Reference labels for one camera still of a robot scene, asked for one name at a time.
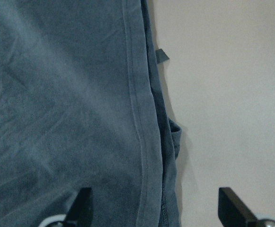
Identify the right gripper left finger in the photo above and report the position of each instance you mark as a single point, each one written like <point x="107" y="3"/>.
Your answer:
<point x="80" y="213"/>

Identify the black graphic t-shirt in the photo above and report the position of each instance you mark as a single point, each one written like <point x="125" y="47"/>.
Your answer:
<point x="81" y="106"/>

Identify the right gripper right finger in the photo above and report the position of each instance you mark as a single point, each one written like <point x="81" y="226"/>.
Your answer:
<point x="233" y="212"/>

